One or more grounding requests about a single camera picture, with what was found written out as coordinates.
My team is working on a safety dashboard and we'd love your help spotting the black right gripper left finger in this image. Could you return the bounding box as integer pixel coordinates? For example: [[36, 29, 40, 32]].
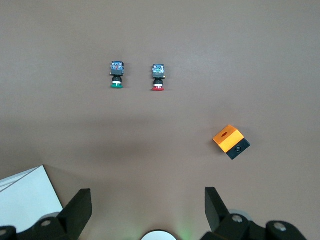
[[0, 188, 93, 240]]

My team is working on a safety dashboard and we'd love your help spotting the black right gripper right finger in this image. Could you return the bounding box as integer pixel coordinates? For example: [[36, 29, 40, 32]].
[[201, 186, 309, 240]]

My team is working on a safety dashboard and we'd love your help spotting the white drawer cabinet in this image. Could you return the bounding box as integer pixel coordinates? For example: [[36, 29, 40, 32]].
[[0, 164, 64, 235]]

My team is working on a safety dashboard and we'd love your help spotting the green push button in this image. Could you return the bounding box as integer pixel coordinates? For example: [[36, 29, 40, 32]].
[[109, 60, 125, 89]]

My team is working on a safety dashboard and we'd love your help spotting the red push button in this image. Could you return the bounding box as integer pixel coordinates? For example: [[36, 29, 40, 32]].
[[151, 63, 166, 92]]

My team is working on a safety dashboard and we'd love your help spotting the orange button enclosure box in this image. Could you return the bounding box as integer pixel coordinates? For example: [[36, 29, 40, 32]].
[[212, 124, 251, 161]]

